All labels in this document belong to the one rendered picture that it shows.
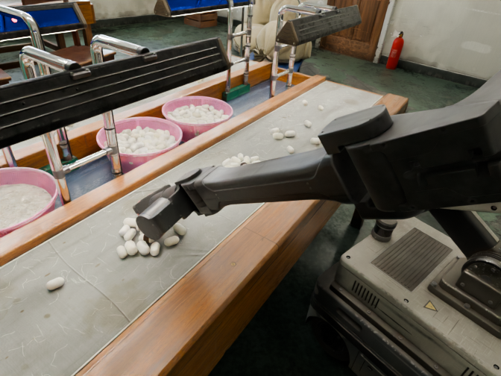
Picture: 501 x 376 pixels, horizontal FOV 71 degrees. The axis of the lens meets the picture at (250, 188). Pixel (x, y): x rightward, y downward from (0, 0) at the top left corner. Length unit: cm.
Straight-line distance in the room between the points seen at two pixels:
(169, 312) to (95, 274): 20
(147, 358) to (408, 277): 87
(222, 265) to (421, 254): 81
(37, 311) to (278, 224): 51
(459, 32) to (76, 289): 513
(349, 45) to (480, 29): 165
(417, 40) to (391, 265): 450
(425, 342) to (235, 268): 67
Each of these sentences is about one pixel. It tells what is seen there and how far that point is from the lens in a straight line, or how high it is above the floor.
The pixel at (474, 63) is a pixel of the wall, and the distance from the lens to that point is 539.
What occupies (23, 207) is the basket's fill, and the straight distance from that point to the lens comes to 101.
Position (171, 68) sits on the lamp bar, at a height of 108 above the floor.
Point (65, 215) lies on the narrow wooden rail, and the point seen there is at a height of 76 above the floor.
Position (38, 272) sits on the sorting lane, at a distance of 82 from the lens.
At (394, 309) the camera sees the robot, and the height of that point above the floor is 44.
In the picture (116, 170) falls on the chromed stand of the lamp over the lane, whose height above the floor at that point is 78.
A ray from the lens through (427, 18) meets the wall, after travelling 546.
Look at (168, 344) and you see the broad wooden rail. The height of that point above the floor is 77.
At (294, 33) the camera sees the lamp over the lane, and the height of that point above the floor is 108.
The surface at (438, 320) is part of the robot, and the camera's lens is 118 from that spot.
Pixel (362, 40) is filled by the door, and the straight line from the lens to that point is 570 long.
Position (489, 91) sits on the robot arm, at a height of 122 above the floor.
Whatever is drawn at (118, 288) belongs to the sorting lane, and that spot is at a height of 74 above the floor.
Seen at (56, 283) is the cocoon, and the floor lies 76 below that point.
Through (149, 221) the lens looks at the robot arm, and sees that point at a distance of 64.
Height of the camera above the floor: 131
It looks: 35 degrees down
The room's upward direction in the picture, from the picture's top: 5 degrees clockwise
